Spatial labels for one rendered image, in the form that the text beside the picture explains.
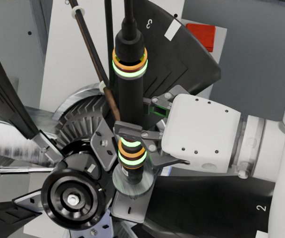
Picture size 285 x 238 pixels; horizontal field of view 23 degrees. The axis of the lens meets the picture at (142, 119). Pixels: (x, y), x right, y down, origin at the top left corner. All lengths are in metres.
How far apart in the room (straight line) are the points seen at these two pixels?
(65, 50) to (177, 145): 0.53
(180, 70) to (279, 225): 0.40
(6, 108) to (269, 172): 0.50
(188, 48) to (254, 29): 0.81
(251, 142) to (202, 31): 0.91
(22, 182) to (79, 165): 1.41
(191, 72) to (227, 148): 0.19
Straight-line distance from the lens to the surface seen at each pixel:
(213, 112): 0.98
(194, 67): 1.09
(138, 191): 1.15
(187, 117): 0.97
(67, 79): 1.44
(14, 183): 2.60
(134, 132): 0.97
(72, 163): 1.20
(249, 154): 0.94
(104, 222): 1.31
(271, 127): 0.96
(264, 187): 1.24
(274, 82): 2.08
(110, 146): 1.20
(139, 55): 0.84
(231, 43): 1.97
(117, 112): 1.13
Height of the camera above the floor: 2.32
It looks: 60 degrees down
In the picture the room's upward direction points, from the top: straight up
